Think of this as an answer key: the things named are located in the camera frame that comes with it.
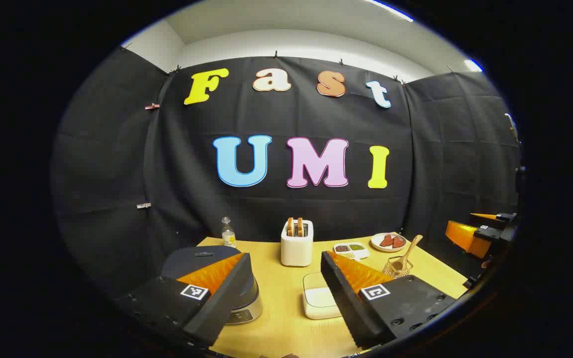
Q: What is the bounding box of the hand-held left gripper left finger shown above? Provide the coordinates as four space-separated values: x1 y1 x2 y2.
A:
115 252 253 348

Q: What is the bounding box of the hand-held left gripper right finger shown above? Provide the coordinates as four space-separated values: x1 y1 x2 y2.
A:
320 251 459 350

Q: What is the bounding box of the dark grey rice cooker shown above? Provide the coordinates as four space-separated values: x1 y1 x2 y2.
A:
161 246 263 325

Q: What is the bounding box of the metal wire chopstick holder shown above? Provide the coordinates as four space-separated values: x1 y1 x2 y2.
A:
382 256 414 279

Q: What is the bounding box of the wooden spoon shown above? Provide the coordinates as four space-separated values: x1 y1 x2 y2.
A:
391 235 423 273

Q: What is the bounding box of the clear plastic container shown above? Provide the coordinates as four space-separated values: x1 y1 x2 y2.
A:
302 272 343 320

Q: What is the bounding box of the white divided bean dish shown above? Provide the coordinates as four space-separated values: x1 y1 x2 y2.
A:
333 242 370 261

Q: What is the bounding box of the small clear bottle yellow label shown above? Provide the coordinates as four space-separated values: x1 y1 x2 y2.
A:
221 217 236 249

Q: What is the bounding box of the white round plate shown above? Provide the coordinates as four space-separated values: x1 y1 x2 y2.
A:
371 233 407 253

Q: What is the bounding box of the white toaster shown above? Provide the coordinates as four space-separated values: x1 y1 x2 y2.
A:
281 219 314 268

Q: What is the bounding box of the black backdrop cloth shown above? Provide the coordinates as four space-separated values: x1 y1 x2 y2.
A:
50 45 522 299

